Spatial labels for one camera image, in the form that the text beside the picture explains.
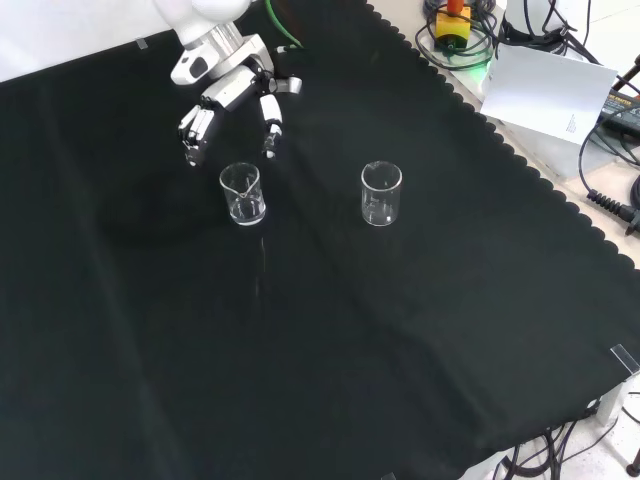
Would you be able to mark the black bench cloth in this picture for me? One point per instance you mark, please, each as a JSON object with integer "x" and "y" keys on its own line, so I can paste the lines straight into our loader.
{"x": 300, "y": 325}

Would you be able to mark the white table leg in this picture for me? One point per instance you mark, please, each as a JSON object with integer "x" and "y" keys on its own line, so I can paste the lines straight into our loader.
{"x": 615, "y": 400}

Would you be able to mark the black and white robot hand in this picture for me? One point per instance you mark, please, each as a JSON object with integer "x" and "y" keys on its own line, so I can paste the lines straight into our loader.
{"x": 235, "y": 87}

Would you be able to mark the yellow stop button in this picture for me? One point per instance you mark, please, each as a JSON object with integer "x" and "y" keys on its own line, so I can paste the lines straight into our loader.
{"x": 452, "y": 27}

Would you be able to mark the clear cloth clip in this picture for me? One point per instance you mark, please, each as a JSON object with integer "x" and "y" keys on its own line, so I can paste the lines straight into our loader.
{"x": 142, "y": 44}
{"x": 625, "y": 359}
{"x": 389, "y": 476}

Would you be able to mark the black power adapter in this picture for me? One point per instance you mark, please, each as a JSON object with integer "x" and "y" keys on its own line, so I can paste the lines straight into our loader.
{"x": 622, "y": 107}

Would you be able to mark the white cylindrical base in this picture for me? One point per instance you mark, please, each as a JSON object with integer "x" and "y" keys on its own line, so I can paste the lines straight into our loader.
{"x": 525, "y": 17}

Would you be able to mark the clear glass beaker with spout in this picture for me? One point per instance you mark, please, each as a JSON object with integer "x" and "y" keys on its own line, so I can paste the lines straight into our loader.
{"x": 242, "y": 206}

